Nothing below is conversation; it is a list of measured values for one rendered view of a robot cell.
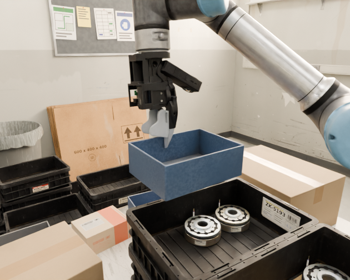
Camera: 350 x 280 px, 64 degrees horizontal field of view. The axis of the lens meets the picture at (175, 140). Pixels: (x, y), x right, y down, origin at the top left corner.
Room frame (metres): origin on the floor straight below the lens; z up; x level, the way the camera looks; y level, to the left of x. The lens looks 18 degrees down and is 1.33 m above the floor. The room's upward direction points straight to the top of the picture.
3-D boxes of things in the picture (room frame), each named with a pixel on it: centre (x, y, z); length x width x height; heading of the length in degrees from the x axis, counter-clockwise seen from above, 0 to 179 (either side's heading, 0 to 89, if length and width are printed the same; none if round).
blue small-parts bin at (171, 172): (0.57, -0.02, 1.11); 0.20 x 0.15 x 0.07; 125
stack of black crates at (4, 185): (1.66, 0.92, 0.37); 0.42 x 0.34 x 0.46; 124
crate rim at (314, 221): (0.62, -0.11, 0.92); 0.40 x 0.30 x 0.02; 121
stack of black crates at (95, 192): (1.56, 0.36, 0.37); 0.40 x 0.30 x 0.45; 124
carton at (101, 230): (0.83, 0.25, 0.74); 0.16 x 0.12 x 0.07; 132
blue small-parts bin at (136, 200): (0.98, 0.07, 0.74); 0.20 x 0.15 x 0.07; 117
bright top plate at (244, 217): (0.74, -0.17, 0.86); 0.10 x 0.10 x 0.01
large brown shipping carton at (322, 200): (1.02, -0.38, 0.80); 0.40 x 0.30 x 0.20; 31
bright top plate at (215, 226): (0.68, -0.08, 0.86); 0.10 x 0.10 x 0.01
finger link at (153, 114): (0.63, 0.05, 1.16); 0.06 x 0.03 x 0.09; 123
